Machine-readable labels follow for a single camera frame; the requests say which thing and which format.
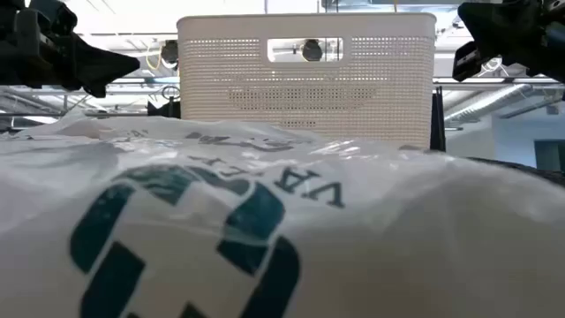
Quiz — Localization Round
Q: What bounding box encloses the white perforated plastic basket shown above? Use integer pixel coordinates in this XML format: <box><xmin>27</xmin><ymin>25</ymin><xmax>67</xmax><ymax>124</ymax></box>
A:
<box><xmin>176</xmin><ymin>12</ymin><xmax>438</xmax><ymax>150</ymax></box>

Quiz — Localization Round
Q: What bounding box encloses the white pouch with teal print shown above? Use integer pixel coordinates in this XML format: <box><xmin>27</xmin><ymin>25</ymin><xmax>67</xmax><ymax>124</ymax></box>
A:
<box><xmin>0</xmin><ymin>110</ymin><xmax>565</xmax><ymax>318</ymax></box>

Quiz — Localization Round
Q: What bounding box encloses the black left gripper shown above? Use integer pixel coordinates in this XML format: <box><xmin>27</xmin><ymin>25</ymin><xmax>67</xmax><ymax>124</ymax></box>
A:
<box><xmin>0</xmin><ymin>0</ymin><xmax>141</xmax><ymax>99</ymax></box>

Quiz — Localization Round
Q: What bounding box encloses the round black ceiling fixture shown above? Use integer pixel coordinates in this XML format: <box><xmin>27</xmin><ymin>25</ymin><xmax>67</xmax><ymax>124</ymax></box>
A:
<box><xmin>301</xmin><ymin>38</ymin><xmax>324</xmax><ymax>63</ymax></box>
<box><xmin>160</xmin><ymin>39</ymin><xmax>179</xmax><ymax>68</ymax></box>

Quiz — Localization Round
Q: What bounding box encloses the silver ceiling duct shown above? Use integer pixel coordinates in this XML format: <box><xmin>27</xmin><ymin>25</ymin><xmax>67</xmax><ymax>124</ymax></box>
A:
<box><xmin>443</xmin><ymin>83</ymin><xmax>536</xmax><ymax>125</ymax></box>

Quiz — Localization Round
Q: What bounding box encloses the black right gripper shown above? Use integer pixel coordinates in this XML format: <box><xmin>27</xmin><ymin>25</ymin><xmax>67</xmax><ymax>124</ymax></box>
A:
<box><xmin>451</xmin><ymin>0</ymin><xmax>565</xmax><ymax>84</ymax></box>

